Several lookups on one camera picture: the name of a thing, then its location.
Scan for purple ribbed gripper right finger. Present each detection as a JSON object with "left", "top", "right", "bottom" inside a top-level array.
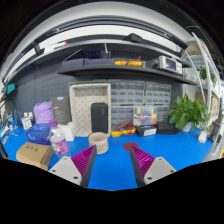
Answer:
[{"left": 129, "top": 147, "right": 176, "bottom": 187}]

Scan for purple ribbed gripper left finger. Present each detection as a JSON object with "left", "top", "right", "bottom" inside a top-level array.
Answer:
[{"left": 49, "top": 145, "right": 97, "bottom": 187}]

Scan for clear plastic water bottle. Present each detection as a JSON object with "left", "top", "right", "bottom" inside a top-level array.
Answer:
[{"left": 49, "top": 120, "right": 69, "bottom": 156}]

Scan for red round coaster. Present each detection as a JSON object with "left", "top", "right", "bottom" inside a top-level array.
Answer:
[{"left": 124, "top": 142, "right": 139, "bottom": 151}]

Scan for beige ceramic cup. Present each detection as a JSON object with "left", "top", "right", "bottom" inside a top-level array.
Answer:
[{"left": 88, "top": 132, "right": 109, "bottom": 154}]

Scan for brown cardboard box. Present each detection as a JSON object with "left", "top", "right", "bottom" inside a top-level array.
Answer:
[{"left": 16, "top": 142, "right": 54, "bottom": 171}]

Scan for white small box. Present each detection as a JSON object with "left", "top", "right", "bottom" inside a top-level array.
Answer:
[{"left": 59, "top": 122, "right": 75, "bottom": 141}]

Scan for black box white label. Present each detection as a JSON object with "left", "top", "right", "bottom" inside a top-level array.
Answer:
[{"left": 136, "top": 125, "right": 157, "bottom": 137}]

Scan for black flat case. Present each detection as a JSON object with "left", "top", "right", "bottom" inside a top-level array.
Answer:
[{"left": 156, "top": 122, "right": 179, "bottom": 135}]

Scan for yellow red clamp tool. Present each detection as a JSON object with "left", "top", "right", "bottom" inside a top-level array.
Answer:
[{"left": 111, "top": 122, "right": 136, "bottom": 137}]

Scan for blue packaged box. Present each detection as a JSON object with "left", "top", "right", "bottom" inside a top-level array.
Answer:
[{"left": 26, "top": 124, "right": 50, "bottom": 145}]

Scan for clear parts box coloured contents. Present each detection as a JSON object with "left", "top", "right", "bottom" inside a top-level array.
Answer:
[{"left": 133, "top": 106, "right": 157, "bottom": 126}]

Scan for dark grey booklet box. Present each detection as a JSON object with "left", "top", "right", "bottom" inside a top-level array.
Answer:
[{"left": 51, "top": 96, "right": 72, "bottom": 125}]

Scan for black rectangular speaker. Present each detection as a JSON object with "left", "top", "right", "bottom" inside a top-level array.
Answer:
[{"left": 91, "top": 103, "right": 108, "bottom": 133}]

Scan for white small cup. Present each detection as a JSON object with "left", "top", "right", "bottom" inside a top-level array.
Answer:
[{"left": 198, "top": 131, "right": 208, "bottom": 143}]

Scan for purple plastic bag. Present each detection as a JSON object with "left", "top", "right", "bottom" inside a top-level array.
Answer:
[{"left": 33, "top": 102, "right": 53, "bottom": 124}]

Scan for green potted plant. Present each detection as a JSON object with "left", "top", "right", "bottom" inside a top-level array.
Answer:
[{"left": 168, "top": 94, "right": 210, "bottom": 132}]

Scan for grey drawer organiser cabinet right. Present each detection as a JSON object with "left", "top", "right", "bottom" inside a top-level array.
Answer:
[{"left": 145, "top": 81, "right": 171, "bottom": 122}]

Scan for grey drawer organiser cabinet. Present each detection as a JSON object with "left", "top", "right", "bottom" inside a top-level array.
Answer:
[
  {"left": 109, "top": 79, "right": 145, "bottom": 128},
  {"left": 145, "top": 81, "right": 171, "bottom": 122}
]

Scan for grey drawer organiser cabinet left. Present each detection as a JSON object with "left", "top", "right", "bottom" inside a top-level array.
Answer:
[{"left": 109, "top": 79, "right": 145, "bottom": 128}]

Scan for dark blue bin on shelf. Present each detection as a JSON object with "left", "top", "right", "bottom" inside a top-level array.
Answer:
[{"left": 61, "top": 58, "right": 114, "bottom": 69}]

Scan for grey white instrument on shelf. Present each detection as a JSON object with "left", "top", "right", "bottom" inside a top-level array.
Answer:
[{"left": 158, "top": 56, "right": 182, "bottom": 74}]

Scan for yellow tool on shelf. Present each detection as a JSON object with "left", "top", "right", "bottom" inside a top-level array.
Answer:
[{"left": 114, "top": 56, "right": 143, "bottom": 67}]

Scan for white metal rack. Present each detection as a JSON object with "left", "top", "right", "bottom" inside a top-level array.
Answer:
[{"left": 182, "top": 31, "right": 224, "bottom": 163}]

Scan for dark grey wall shelf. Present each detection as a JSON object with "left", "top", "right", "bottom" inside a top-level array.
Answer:
[{"left": 57, "top": 65, "right": 196, "bottom": 85}]

